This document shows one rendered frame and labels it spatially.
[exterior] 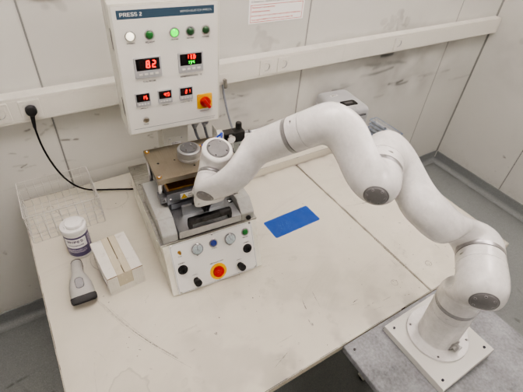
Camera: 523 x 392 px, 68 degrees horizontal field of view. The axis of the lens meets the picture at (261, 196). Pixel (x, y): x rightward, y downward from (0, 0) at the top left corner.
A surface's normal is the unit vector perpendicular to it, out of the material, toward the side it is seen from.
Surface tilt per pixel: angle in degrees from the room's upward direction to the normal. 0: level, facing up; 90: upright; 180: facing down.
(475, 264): 40
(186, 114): 90
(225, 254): 65
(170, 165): 0
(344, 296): 0
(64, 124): 90
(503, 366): 0
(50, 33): 90
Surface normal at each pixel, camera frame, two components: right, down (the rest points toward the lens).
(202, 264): 0.44, 0.23
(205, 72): 0.45, 0.61
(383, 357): 0.07, -0.75
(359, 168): -0.63, -0.04
